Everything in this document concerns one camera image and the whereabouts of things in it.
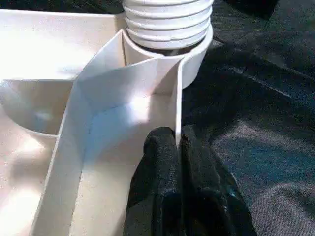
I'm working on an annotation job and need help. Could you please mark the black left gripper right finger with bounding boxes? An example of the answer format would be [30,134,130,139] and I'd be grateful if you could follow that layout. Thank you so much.
[178,125,257,236]

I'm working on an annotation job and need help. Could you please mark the white plastic table leg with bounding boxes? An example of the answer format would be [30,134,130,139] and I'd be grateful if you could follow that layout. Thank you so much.
[122,0,215,50]

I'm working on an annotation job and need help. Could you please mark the white plastic table top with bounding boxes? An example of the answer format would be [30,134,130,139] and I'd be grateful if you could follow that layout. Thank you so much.
[0,8,214,236]

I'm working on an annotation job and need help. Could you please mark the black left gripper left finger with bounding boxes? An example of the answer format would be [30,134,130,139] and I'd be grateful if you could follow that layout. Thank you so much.
[123,127,184,236]

